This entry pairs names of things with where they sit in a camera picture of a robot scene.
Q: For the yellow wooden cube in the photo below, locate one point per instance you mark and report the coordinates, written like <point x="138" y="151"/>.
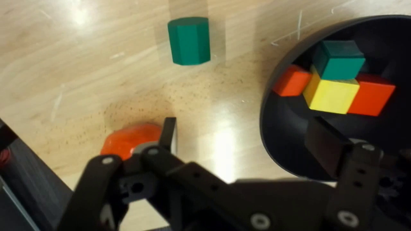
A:
<point x="330" y="97"/>

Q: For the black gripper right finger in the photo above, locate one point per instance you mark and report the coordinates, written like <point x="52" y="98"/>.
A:
<point x="326" y="145"/>

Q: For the teal wooden cube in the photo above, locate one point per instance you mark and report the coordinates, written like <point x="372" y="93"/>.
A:
<point x="337" y="60"/>

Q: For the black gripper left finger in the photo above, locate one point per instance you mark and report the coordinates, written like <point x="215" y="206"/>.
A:
<point x="168" y="134"/>

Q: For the orange-red wooden cube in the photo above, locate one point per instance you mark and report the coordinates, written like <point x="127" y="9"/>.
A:
<point x="373" y="92"/>

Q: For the green hexagonal wooden block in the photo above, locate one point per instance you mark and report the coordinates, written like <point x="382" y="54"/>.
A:
<point x="188" y="40"/>

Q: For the orange-red wooden block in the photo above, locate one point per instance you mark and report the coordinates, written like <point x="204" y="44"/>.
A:
<point x="291" y="83"/>

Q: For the red plastic apple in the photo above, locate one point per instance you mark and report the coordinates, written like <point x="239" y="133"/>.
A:
<point x="122" y="142"/>

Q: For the black bowl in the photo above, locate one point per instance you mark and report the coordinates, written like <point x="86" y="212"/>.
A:
<point x="385" y="42"/>

